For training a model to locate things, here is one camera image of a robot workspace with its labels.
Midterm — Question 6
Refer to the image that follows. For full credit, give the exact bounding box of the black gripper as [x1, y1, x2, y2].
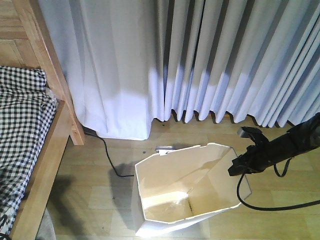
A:
[227, 132, 275, 177]

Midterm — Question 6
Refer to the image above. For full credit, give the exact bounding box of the white plastic trash bin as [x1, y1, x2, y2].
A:
[131, 143, 252, 237]

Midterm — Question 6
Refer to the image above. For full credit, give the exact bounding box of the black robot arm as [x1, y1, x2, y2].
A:
[228, 113, 320, 176]

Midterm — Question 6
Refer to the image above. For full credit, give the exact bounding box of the white floor power strip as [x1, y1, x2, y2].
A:
[155, 145, 177, 156]

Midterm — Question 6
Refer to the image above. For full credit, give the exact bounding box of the white curtain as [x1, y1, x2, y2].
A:
[39, 0, 320, 140]

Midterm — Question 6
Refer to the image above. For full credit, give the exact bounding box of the round grey rug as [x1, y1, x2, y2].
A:
[35, 208, 57, 240]

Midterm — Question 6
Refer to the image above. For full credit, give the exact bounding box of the black white checkered bedding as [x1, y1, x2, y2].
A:
[0, 66, 58, 240]

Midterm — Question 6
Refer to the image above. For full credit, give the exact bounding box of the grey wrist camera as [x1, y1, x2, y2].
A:
[237, 126, 262, 138]

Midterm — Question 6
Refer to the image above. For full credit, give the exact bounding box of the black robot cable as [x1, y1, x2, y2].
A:
[236, 149, 320, 211]

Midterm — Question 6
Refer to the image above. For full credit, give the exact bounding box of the black power cord on floor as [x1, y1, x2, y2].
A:
[83, 128, 136, 178]

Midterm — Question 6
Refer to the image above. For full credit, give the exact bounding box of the wooden bed frame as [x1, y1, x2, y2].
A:
[0, 0, 85, 240]

